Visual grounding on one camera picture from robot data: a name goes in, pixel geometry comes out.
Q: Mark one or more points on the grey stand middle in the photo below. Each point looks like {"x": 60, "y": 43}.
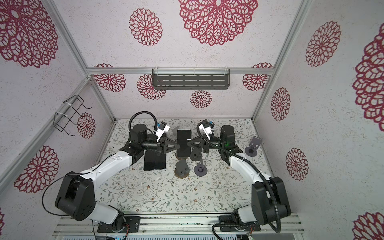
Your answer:
{"x": 196, "y": 155}

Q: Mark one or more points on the wooden round stand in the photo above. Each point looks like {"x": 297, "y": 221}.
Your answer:
{"x": 182, "y": 169}

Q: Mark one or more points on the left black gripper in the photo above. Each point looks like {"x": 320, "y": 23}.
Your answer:
{"x": 165, "y": 148}

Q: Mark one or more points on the grey slotted wall shelf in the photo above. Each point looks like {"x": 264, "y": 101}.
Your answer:
{"x": 191, "y": 79}

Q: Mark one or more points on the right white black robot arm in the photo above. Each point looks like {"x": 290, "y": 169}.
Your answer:
{"x": 269, "y": 200}

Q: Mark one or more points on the tall black phone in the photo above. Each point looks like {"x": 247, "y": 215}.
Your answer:
{"x": 149, "y": 161}

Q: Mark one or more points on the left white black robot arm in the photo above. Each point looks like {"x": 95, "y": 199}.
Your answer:
{"x": 76, "y": 196}

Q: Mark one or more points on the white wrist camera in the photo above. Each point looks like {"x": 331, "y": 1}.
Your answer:
{"x": 161, "y": 129}
{"x": 207, "y": 127}

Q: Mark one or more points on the black wire wall rack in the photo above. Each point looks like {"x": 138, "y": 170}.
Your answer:
{"x": 63, "y": 119}

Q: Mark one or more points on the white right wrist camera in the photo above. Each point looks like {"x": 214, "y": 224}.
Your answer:
{"x": 207, "y": 127}

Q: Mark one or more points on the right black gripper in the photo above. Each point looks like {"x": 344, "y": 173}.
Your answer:
{"x": 202, "y": 144}

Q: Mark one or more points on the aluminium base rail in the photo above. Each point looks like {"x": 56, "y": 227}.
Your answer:
{"x": 157, "y": 224}

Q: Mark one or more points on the grey round stand right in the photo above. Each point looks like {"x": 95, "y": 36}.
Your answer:
{"x": 252, "y": 149}

